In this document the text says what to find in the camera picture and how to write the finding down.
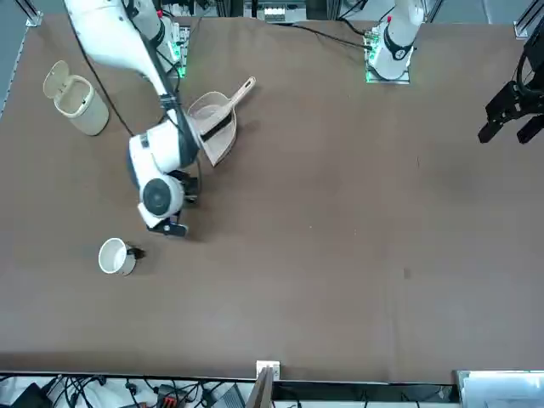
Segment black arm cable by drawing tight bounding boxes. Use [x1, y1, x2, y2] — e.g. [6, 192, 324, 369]
[72, 23, 136, 137]
[121, 0, 204, 209]

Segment black box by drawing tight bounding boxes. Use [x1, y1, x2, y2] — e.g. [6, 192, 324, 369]
[10, 381, 59, 408]

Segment aluminium frame profile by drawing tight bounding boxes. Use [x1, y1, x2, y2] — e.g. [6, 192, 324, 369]
[24, 0, 44, 28]
[512, 0, 539, 40]

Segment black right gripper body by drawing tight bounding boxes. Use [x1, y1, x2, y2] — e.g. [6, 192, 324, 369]
[168, 168, 201, 208]

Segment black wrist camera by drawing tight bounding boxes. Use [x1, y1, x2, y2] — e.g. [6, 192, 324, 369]
[147, 218, 190, 240]

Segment aluminium post with bracket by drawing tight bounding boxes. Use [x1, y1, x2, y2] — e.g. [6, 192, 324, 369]
[248, 360, 282, 408]

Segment beige plastic dustpan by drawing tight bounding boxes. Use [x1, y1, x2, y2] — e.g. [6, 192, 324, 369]
[186, 91, 238, 167]

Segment white mug black handle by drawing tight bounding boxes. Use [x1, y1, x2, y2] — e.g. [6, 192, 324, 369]
[97, 237, 146, 277]

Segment silver framed white board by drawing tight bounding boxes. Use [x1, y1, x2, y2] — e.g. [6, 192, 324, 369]
[450, 368, 544, 408]

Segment beige brush black bristles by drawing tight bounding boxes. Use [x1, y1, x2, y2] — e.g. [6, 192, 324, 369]
[200, 76, 258, 144]

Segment black table cable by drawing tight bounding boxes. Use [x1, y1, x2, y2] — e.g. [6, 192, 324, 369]
[271, 21, 375, 50]

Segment black red power strip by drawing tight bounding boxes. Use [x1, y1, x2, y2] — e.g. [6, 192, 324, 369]
[155, 383, 179, 408]

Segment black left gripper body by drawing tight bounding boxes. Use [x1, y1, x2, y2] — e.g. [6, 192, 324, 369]
[520, 30, 544, 114]

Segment white power strip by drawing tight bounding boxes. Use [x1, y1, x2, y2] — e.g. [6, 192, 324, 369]
[262, 3, 286, 23]

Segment beige lidded trash bin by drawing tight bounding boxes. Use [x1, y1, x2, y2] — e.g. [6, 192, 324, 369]
[42, 59, 111, 137]

